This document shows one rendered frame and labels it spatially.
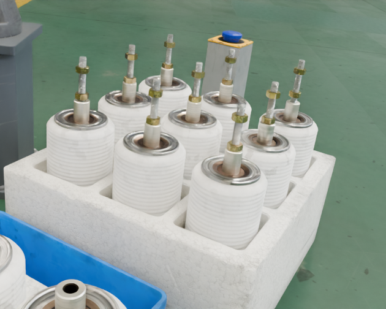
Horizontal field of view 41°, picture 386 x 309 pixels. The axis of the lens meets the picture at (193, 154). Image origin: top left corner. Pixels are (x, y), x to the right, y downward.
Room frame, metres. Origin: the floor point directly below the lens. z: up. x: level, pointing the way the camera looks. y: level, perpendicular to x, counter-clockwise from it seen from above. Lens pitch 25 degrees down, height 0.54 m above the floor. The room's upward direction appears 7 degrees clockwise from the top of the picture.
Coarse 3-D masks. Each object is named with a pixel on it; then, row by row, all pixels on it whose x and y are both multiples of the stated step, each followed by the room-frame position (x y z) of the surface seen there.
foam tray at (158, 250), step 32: (32, 160) 0.67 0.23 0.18; (320, 160) 0.80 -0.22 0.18; (32, 192) 0.61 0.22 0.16; (64, 192) 0.59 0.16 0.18; (96, 192) 0.60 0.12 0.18; (288, 192) 0.71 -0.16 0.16; (320, 192) 0.76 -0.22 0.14; (32, 224) 0.61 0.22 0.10; (64, 224) 0.59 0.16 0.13; (96, 224) 0.57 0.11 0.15; (128, 224) 0.54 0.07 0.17; (160, 224) 0.54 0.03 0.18; (288, 224) 0.58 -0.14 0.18; (96, 256) 0.56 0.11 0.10; (128, 256) 0.54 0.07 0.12; (160, 256) 0.52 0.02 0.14; (192, 256) 0.50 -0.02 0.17; (224, 256) 0.49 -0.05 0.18; (256, 256) 0.50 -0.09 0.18; (288, 256) 0.63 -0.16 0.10; (160, 288) 0.52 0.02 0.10; (192, 288) 0.50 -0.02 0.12; (224, 288) 0.49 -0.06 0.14; (256, 288) 0.49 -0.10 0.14
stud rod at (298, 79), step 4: (300, 60) 0.79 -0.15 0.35; (304, 60) 0.79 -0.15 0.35; (300, 64) 0.78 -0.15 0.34; (304, 64) 0.78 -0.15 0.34; (300, 68) 0.78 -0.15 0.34; (296, 76) 0.79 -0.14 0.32; (300, 76) 0.78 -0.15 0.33; (296, 80) 0.79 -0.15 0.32; (300, 80) 0.78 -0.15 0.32; (296, 84) 0.78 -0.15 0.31; (296, 88) 0.78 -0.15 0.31; (296, 92) 0.78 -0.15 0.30; (292, 100) 0.78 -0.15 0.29; (296, 100) 0.78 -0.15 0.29
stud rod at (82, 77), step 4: (80, 56) 0.67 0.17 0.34; (84, 56) 0.67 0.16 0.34; (80, 60) 0.67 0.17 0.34; (84, 60) 0.67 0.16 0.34; (80, 64) 0.67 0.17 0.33; (84, 64) 0.67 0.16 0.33; (80, 76) 0.67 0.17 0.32; (84, 76) 0.67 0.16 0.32; (80, 80) 0.67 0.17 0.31; (84, 80) 0.67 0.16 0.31; (80, 84) 0.67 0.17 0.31; (84, 84) 0.67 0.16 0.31; (80, 88) 0.67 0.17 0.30; (84, 88) 0.67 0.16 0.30; (80, 92) 0.67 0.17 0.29; (84, 92) 0.67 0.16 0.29
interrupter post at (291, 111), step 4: (288, 100) 0.79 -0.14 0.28; (288, 104) 0.78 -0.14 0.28; (292, 104) 0.78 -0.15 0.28; (296, 104) 0.78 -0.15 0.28; (288, 108) 0.78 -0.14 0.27; (292, 108) 0.78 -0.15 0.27; (296, 108) 0.78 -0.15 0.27; (284, 112) 0.79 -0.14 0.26; (288, 112) 0.78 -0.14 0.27; (292, 112) 0.78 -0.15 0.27; (296, 112) 0.78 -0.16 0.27; (284, 116) 0.78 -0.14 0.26; (288, 116) 0.78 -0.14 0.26; (292, 116) 0.78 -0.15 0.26; (296, 116) 0.78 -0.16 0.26; (288, 120) 0.78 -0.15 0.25; (292, 120) 0.78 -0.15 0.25; (296, 120) 0.78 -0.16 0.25
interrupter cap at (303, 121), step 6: (276, 114) 0.80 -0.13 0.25; (282, 114) 0.80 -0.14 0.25; (300, 114) 0.81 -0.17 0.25; (276, 120) 0.76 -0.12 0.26; (282, 120) 0.77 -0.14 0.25; (300, 120) 0.79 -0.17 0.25; (306, 120) 0.78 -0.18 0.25; (312, 120) 0.79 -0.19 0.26; (288, 126) 0.75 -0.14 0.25; (294, 126) 0.75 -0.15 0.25; (300, 126) 0.75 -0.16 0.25; (306, 126) 0.76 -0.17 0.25
